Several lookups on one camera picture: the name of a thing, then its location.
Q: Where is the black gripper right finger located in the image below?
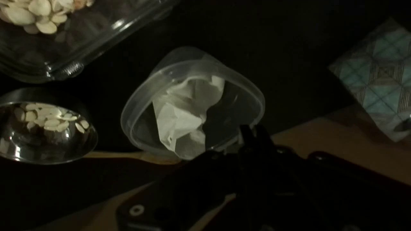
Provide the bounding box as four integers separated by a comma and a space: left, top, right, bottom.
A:
308, 152, 411, 193

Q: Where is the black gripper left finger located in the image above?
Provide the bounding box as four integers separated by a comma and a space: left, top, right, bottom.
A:
239, 125, 276, 157

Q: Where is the wooden spoon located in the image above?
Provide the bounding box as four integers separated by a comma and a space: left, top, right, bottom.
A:
83, 150, 181, 166

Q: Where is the clear rectangular lunchbox with seeds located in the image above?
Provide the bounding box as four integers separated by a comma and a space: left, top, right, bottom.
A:
0, 0, 180, 84

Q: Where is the clear round container with tissue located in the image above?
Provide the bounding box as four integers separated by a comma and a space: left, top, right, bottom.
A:
121, 46, 266, 161

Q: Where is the patterned tissue box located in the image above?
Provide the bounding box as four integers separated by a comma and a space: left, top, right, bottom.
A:
329, 19, 411, 143

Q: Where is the small steel bowl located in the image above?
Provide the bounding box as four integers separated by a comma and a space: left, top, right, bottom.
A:
0, 87, 99, 166

